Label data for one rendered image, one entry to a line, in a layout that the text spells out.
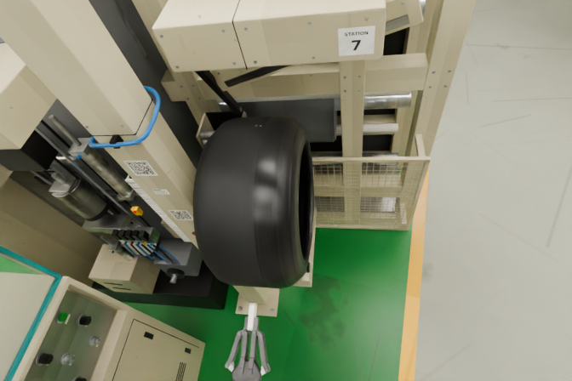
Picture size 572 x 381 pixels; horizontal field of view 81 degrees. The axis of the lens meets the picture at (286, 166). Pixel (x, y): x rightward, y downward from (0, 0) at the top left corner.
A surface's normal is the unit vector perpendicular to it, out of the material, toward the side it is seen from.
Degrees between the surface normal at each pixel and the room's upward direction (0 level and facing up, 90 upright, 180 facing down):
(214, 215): 40
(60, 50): 90
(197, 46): 90
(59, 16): 90
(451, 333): 0
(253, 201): 30
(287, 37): 90
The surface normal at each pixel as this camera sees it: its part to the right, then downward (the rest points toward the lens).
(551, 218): -0.16, -0.58
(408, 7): -0.11, 0.81
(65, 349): 0.98, 0.00
